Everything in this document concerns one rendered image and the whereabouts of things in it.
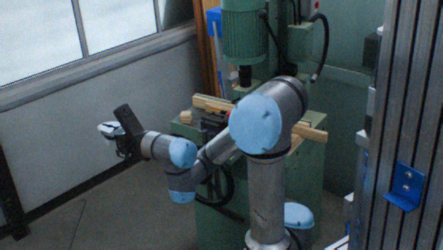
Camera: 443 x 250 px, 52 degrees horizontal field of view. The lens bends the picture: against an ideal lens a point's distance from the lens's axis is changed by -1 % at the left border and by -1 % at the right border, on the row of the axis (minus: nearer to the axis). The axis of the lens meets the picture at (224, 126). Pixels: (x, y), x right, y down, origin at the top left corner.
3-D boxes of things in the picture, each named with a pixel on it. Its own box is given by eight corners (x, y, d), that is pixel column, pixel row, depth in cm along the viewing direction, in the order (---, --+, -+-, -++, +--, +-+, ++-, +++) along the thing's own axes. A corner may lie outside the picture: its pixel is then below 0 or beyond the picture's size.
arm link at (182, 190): (210, 187, 133) (204, 155, 128) (185, 209, 125) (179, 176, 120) (188, 181, 137) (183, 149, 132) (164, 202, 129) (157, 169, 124)
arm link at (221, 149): (303, 53, 109) (199, 142, 143) (282, 69, 101) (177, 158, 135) (334, 91, 108) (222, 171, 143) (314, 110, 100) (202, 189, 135)
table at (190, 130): (157, 142, 204) (155, 130, 201) (197, 113, 226) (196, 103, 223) (278, 180, 173) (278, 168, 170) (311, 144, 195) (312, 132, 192)
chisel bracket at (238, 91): (232, 107, 198) (232, 89, 194) (249, 94, 208) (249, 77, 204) (248, 110, 194) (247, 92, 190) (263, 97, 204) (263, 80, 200)
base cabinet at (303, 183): (199, 270, 247) (187, 161, 212) (253, 210, 288) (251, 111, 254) (272, 305, 224) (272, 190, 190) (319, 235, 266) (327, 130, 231)
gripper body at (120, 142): (115, 156, 135) (143, 165, 128) (107, 131, 131) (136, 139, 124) (133, 144, 140) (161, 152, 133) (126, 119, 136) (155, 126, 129)
